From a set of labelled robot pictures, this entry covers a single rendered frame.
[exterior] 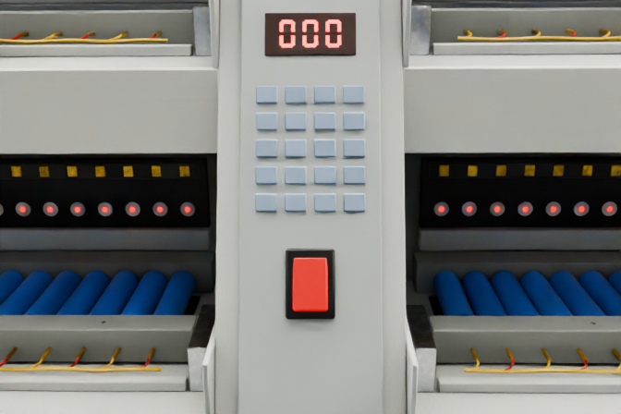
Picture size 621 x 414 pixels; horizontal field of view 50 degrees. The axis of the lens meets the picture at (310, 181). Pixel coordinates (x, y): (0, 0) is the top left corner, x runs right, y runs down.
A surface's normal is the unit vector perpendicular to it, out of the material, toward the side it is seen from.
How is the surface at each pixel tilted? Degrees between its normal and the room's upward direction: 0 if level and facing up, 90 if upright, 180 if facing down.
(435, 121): 113
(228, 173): 90
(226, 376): 90
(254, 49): 90
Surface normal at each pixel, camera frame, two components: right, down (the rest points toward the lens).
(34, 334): -0.01, 0.30
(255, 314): -0.02, -0.09
